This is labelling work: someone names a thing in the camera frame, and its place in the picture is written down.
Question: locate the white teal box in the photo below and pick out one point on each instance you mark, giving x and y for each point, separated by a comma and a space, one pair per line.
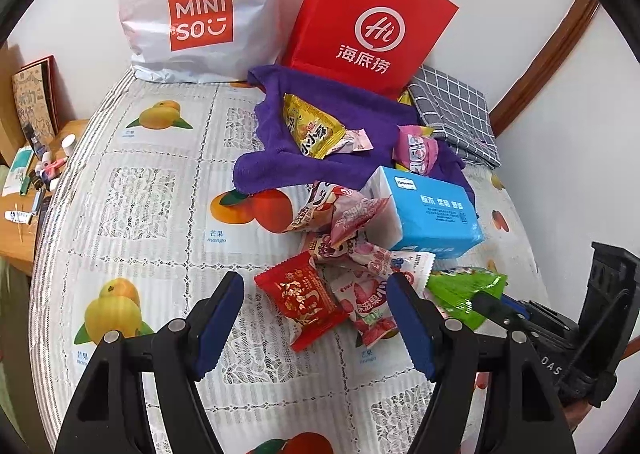
17, 171

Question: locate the pink bear snack stick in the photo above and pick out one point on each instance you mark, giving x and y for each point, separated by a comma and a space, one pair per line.
380, 259

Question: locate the grey checked folded cloth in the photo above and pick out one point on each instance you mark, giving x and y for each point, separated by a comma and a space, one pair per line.
460, 109

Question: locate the strawberry print snack packet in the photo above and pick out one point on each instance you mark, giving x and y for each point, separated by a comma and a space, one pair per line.
370, 306

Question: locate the person's right hand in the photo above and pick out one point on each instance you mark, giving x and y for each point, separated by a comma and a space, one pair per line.
580, 416

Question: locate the white cartoon snack packet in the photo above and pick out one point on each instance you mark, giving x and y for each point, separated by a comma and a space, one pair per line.
312, 206

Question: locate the wooden nightstand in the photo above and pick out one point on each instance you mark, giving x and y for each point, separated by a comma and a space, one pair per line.
30, 244

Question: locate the purple towel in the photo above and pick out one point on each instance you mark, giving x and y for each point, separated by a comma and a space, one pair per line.
280, 159

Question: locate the fruit-printed tablecloth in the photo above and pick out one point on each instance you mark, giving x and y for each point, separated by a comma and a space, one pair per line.
150, 234

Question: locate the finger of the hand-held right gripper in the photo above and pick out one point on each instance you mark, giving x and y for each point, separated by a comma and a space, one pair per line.
515, 304
497, 311

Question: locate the green snack packet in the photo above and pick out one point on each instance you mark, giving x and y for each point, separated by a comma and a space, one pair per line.
457, 294

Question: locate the white tube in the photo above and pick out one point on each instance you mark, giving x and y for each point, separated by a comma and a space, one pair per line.
19, 218

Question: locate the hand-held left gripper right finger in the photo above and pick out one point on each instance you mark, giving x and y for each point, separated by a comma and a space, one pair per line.
410, 329

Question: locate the blue tissue pack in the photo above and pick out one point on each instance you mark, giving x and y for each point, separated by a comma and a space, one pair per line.
435, 219

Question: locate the yellow snack packet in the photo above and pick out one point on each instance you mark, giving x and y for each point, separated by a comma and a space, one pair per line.
310, 126

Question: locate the magenta snack packet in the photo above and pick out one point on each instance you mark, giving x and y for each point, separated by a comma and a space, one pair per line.
415, 151

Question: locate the patterned hardcover book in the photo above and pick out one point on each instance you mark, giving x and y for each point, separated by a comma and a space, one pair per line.
35, 101

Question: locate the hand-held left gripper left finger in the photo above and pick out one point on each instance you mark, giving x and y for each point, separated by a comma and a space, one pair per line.
217, 329

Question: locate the red snack packet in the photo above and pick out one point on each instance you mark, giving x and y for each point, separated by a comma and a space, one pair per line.
300, 301

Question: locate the pink cosmetic tube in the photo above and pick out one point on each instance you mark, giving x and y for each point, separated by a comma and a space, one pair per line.
52, 164

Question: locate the brown wooden door frame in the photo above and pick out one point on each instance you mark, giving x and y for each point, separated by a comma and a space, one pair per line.
550, 49

